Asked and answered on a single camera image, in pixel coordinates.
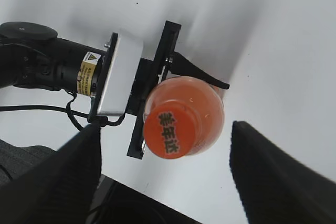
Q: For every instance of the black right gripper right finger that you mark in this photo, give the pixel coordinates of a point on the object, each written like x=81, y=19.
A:
x=273, y=186

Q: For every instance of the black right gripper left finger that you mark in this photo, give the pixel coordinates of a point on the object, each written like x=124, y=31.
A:
x=61, y=188

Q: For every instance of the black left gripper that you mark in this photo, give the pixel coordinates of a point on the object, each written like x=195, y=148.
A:
x=147, y=77

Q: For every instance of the orange Mirinda soda bottle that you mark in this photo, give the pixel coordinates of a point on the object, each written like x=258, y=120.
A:
x=201, y=97

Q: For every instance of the orange bottle cap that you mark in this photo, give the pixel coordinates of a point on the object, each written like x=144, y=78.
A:
x=171, y=129

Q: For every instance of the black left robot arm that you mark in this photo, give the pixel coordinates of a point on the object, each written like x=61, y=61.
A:
x=34, y=57

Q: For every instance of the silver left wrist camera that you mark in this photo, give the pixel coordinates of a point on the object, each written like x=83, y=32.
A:
x=117, y=75

